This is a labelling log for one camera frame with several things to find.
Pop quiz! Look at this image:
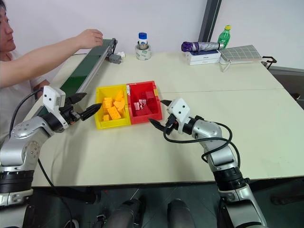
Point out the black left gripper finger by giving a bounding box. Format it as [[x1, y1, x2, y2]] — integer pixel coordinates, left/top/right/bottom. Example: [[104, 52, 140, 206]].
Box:
[[67, 93, 87, 105], [80, 103, 103, 121]]

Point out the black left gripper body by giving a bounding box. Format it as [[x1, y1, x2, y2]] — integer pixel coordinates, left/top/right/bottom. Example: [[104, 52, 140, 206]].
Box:
[[62, 104, 83, 126]]

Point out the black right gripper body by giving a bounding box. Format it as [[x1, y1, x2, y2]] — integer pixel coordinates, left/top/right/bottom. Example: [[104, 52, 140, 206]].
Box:
[[163, 114, 180, 135]]

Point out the green conveyor belt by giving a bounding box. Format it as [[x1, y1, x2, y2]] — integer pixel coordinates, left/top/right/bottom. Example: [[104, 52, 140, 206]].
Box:
[[35, 38, 118, 117]]

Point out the person's bare hand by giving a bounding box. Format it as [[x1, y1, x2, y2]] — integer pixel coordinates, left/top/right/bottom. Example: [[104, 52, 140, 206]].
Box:
[[76, 28, 104, 49]]

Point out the red plastic bin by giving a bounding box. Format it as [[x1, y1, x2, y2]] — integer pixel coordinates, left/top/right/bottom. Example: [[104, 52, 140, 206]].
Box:
[[126, 80, 163, 125]]

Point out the yellow plastic bin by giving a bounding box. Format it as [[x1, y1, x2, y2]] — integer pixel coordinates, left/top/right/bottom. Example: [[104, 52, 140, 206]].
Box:
[[95, 84, 132, 130]]

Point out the tall red block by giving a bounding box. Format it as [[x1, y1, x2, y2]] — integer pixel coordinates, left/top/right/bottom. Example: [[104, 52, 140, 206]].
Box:
[[146, 98, 160, 115]]

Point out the large yellow studded brick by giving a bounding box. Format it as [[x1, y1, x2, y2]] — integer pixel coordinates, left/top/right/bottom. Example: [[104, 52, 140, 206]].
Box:
[[106, 106, 123, 120]]

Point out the red studded brick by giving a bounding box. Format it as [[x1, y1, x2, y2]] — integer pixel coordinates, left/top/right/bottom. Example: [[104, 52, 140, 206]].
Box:
[[133, 99, 148, 111]]

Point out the yellow half-round block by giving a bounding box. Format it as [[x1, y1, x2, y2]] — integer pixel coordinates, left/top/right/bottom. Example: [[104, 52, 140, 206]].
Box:
[[113, 99, 125, 111]]

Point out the white phone box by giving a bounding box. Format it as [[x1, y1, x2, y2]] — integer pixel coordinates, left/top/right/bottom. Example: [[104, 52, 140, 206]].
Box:
[[182, 49, 222, 60], [187, 57, 221, 66]]

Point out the person's white shirt torso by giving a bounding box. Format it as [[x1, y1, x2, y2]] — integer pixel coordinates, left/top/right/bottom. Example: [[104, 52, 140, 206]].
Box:
[[0, 51, 63, 145]]

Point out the purple folded umbrella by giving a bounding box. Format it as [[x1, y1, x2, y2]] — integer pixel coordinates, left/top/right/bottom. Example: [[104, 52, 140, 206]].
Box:
[[181, 41, 225, 53]]

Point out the white bottle blue cap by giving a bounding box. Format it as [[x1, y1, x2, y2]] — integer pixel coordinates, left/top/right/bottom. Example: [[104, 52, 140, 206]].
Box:
[[138, 32, 149, 49]]

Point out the green plastic bottle yellow cap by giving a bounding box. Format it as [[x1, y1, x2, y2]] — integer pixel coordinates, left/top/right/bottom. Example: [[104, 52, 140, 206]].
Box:
[[218, 24, 232, 49]]

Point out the grey checked pouch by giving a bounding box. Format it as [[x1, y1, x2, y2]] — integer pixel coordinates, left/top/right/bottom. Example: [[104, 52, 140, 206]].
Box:
[[219, 45, 262, 65]]

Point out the dark rounded shape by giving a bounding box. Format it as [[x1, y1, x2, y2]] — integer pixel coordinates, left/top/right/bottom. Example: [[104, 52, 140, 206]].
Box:
[[107, 198, 146, 228], [167, 199, 195, 228]]

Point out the person's head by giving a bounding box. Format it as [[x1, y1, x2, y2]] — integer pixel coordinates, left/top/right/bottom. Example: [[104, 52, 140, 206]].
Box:
[[0, 5, 17, 54]]

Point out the black table clamp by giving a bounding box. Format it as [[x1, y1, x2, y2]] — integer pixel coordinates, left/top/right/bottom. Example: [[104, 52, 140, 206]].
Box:
[[260, 56, 277, 70]]

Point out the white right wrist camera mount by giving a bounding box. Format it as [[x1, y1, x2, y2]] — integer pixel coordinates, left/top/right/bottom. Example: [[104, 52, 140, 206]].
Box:
[[166, 98, 191, 134]]

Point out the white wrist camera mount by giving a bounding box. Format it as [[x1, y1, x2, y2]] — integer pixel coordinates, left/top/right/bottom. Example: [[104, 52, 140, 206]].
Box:
[[166, 98, 191, 134], [42, 85, 67, 113]]

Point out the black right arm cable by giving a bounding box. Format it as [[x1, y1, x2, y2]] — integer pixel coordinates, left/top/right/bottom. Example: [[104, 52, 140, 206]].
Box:
[[163, 115, 241, 167]]

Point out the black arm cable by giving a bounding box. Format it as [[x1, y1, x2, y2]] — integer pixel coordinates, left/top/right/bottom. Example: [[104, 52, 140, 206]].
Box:
[[9, 89, 45, 140], [163, 115, 241, 167]]

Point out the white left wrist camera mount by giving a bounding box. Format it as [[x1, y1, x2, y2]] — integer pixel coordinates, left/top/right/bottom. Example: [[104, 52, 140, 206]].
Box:
[[42, 85, 67, 113]]

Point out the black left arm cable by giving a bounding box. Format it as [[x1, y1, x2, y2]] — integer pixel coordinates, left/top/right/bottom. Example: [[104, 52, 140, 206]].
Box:
[[9, 89, 45, 140]]

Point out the white cord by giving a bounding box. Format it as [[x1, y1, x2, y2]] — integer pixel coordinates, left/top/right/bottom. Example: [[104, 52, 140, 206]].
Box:
[[219, 60, 231, 73]]

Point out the black cable under table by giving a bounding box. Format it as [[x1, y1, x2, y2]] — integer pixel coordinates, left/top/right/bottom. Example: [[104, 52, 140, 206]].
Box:
[[37, 158, 73, 228]]

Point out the grey wall pillar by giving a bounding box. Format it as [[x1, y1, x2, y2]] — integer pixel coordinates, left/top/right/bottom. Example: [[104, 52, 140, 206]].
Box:
[[198, 0, 223, 44]]

